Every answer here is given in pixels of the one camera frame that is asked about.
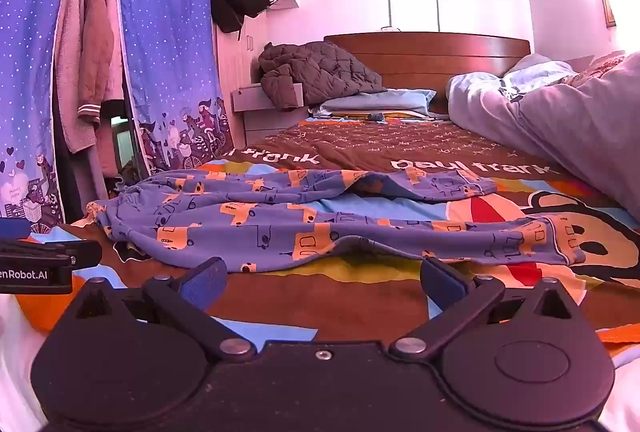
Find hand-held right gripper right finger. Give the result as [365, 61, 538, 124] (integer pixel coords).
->
[389, 256, 572, 361]

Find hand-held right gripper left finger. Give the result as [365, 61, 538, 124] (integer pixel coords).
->
[75, 257, 257, 360]

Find blue orange printed pants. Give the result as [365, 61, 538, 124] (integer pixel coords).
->
[85, 168, 587, 273]

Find cartoon printed bed sheet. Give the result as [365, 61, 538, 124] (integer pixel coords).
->
[20, 119, 640, 363]

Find wooden nightstand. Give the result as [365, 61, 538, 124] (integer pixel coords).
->
[231, 82, 313, 147]

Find light blue pillow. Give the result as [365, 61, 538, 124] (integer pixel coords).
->
[310, 89, 438, 119]

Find pink fleece coat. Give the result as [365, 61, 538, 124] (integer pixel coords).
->
[52, 0, 101, 155]

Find grey duvet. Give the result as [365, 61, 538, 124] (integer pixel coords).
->
[446, 53, 640, 223]

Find blue dotted wardrobe curtain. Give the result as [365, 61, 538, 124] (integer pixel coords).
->
[0, 0, 88, 235]
[112, 0, 235, 175]

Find wooden wardrobe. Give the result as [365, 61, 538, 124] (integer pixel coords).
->
[209, 0, 272, 150]

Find wooden headboard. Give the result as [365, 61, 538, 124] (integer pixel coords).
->
[324, 32, 531, 113]

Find pink quilted jacket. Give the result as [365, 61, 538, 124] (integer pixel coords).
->
[77, 0, 126, 129]

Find brown quilted jacket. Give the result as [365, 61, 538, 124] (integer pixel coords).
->
[258, 40, 388, 109]

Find pink fuzzy blanket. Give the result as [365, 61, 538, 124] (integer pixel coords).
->
[565, 53, 628, 87]

